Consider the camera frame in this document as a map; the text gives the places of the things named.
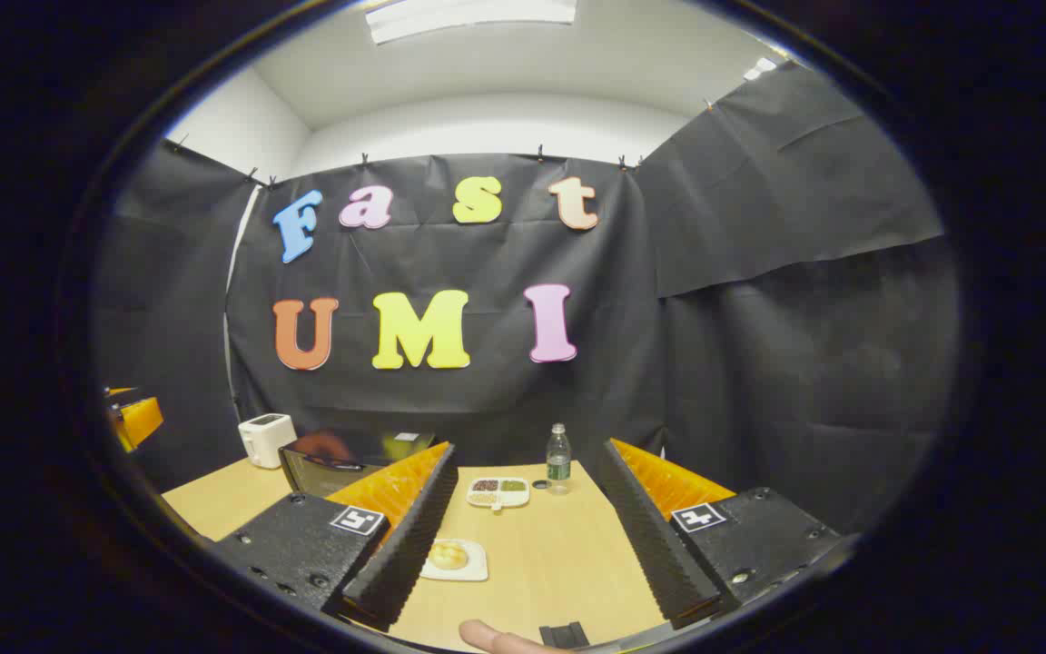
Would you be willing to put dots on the small ceiling light panel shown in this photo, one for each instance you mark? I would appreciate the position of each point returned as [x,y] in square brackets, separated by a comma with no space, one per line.
[760,68]

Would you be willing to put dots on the clear plastic water bottle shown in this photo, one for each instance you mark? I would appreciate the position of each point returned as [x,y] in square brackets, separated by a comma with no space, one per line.
[558,463]

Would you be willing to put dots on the white toaster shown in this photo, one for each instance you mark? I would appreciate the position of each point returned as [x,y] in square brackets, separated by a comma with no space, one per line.
[266,440]

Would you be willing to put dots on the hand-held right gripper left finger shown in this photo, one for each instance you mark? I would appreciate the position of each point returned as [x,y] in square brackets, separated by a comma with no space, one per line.
[409,545]

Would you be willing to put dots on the white square plate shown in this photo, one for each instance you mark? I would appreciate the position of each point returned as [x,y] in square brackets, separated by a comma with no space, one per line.
[468,568]

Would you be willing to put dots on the yellow steamed bun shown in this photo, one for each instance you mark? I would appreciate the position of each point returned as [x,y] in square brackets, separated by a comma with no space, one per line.
[448,554]

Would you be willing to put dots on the white divided snack dish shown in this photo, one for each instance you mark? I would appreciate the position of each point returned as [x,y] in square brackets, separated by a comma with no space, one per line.
[498,491]

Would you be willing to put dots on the black backdrop cloth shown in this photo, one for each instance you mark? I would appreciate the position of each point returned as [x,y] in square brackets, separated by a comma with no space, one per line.
[759,363]

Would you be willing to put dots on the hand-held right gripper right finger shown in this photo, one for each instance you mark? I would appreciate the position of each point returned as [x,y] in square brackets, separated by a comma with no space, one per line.
[650,545]

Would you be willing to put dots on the black electric oven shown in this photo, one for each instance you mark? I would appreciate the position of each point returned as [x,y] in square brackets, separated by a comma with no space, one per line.
[341,459]

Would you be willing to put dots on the long ceiling light panel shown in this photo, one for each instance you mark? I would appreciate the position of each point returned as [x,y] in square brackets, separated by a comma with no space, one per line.
[468,16]

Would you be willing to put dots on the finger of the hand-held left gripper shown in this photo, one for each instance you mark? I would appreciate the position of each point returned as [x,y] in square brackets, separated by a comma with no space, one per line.
[142,420]

